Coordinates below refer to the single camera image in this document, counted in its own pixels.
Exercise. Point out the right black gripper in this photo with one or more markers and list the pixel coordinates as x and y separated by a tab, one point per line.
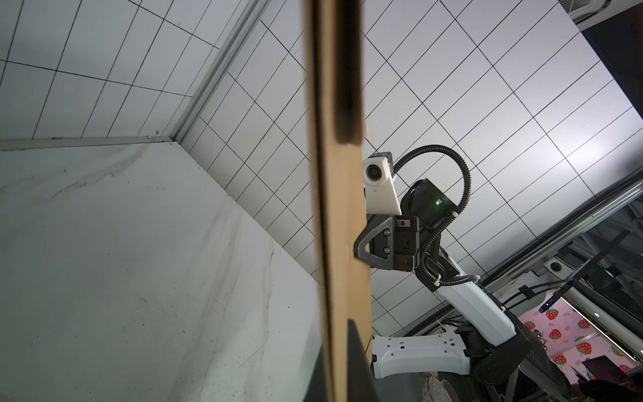
389	241

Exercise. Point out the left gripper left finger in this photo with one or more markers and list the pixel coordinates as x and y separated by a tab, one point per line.
315	390

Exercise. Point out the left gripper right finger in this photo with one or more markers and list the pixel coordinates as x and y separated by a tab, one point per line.
361	386

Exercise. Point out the kraft file bag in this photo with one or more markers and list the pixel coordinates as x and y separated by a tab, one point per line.
336	131

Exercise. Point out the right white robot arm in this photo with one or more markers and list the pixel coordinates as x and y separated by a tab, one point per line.
491	347

